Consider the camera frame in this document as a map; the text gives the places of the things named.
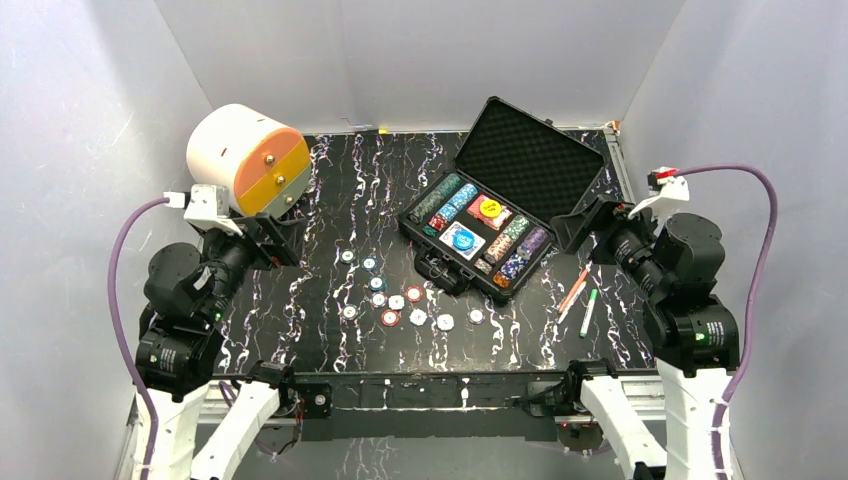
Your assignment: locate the blue orange ten chip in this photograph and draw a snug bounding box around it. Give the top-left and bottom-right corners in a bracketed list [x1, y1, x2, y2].
[341, 305, 359, 321]

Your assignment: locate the yellow dealer button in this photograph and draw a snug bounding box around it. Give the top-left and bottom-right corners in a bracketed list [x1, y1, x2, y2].
[479, 199, 503, 219]

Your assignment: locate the black front mounting bar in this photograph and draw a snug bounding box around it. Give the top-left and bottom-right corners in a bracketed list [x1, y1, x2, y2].
[290, 371, 594, 442]

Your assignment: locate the blue white chip far right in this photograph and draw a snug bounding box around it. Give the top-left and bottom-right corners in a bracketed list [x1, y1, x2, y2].
[468, 309, 486, 325]

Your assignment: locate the red five chip left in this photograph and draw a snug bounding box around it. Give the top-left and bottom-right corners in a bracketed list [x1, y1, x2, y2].
[381, 310, 400, 327]

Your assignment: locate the blue card deck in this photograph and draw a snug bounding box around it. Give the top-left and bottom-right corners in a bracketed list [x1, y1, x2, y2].
[439, 222, 486, 261]

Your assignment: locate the green blue chip far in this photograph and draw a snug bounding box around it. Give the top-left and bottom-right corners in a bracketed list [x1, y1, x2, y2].
[339, 249, 356, 264]

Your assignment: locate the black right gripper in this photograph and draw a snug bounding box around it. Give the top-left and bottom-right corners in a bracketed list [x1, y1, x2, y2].
[548, 192, 668, 294]

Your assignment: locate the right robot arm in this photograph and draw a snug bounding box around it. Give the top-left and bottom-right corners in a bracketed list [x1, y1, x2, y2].
[551, 173, 740, 479]

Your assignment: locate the black poker chip case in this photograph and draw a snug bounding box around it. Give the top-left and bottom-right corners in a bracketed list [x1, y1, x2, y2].
[398, 96, 605, 303]

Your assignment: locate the red marker pen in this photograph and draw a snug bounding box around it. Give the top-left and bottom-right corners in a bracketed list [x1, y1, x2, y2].
[557, 262, 592, 313]

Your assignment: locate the red five chip right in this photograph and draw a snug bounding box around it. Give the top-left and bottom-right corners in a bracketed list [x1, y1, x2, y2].
[405, 285, 424, 303]

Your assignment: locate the green marker pen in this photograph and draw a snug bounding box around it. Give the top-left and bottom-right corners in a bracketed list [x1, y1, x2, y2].
[579, 288, 598, 338]

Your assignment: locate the green blue chip stacked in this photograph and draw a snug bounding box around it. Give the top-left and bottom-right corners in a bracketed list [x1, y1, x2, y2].
[368, 275, 386, 292]

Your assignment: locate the white cylindrical drawer box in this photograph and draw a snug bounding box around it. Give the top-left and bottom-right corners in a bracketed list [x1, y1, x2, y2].
[186, 103, 313, 218]

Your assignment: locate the red five chip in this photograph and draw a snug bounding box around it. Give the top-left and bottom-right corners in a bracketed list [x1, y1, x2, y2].
[381, 310, 400, 327]
[405, 285, 424, 303]

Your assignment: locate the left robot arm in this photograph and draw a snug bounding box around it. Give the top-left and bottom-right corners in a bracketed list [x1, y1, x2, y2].
[130, 184, 299, 479]

